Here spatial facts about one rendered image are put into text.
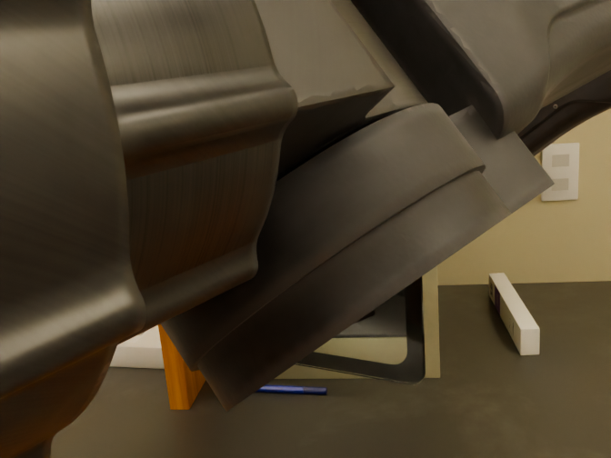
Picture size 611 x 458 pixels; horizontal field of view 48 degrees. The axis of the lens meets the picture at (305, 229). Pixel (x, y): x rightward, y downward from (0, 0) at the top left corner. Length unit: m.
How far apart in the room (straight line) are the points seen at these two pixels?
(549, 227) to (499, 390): 0.51
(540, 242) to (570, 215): 0.08
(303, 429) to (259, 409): 0.09
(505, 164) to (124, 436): 0.90
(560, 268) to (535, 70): 1.33
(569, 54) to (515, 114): 0.04
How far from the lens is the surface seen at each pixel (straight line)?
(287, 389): 1.06
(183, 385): 1.05
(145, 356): 1.20
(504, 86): 0.18
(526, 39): 0.20
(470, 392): 1.06
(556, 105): 0.49
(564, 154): 1.44
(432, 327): 1.06
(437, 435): 0.96
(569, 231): 1.49
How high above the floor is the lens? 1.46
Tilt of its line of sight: 16 degrees down
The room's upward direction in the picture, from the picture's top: 5 degrees counter-clockwise
